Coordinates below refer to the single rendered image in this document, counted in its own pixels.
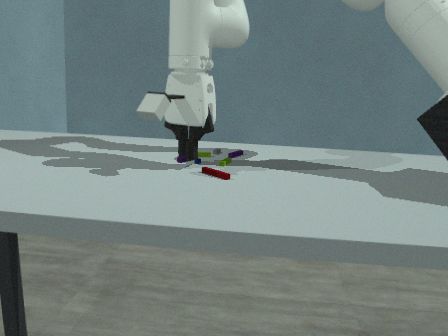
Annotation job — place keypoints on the purple rod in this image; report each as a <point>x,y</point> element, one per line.
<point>235,154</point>
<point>181,159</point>

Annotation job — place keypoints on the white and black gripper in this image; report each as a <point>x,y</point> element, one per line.
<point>197,109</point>

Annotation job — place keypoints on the red rod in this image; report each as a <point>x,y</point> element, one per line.
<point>216,173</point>

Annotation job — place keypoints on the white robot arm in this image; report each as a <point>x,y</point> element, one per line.
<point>196,26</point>

